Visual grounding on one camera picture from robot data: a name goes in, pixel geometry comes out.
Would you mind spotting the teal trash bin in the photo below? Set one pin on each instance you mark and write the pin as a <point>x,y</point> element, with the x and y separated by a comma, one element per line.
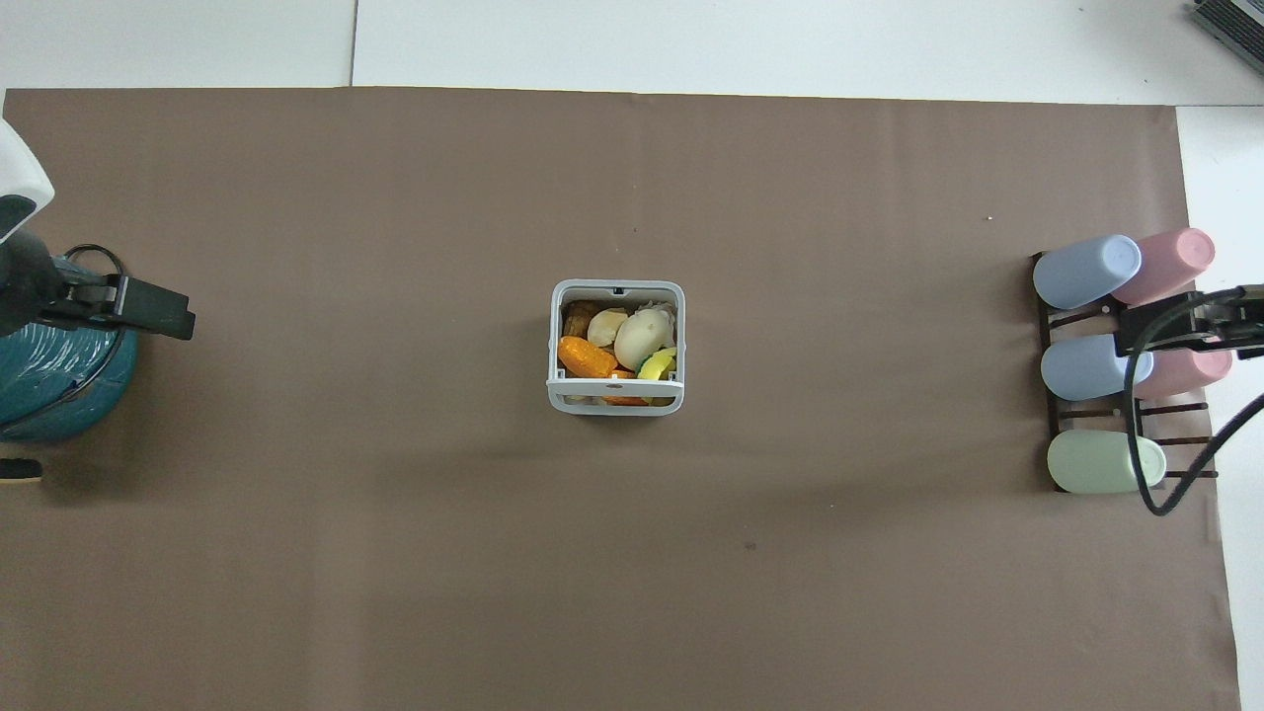
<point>49,380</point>

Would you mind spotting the yellow toy fruit slice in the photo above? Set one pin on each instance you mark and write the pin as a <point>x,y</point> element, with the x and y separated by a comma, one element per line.
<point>658,365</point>

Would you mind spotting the grey plastic basket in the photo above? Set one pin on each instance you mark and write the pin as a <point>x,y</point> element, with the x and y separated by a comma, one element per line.
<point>616,407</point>

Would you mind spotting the green plastic cup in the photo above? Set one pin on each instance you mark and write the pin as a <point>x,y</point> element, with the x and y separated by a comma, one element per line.
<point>1101,463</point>

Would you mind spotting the dark brown cup rack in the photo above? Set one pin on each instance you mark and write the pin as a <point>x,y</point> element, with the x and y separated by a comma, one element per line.
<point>1180,408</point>

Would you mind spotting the small beige toy bun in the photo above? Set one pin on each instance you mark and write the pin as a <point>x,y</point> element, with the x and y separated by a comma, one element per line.
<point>604,327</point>

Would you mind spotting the blue plastic cup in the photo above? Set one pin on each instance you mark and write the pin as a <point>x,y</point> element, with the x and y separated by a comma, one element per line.
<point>1081,367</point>
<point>1084,272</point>

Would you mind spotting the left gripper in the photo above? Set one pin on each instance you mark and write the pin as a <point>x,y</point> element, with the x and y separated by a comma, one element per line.
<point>25,281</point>

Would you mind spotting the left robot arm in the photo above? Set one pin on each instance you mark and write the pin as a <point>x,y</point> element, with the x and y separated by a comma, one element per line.
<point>20,163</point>

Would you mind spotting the beige toy potato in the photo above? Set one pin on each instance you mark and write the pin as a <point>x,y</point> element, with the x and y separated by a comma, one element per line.
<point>642,336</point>

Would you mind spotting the teal round pot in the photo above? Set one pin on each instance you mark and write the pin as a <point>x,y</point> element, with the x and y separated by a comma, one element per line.
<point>95,247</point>

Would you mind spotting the small orange toy food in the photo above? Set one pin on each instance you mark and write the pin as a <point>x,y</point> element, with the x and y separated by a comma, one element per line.
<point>624,387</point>

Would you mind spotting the orange toy carrot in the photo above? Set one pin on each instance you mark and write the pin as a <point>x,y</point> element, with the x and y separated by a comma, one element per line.
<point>585,356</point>

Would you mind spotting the brown toy food piece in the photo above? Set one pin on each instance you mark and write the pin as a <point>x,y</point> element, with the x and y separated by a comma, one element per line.
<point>578,318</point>

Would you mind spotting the pink plastic cup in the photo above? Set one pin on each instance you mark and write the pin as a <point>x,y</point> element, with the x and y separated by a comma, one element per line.
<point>1170,259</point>
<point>1190,373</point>

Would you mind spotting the grey ribbed box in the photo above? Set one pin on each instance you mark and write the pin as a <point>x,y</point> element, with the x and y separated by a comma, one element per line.
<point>1234,20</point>

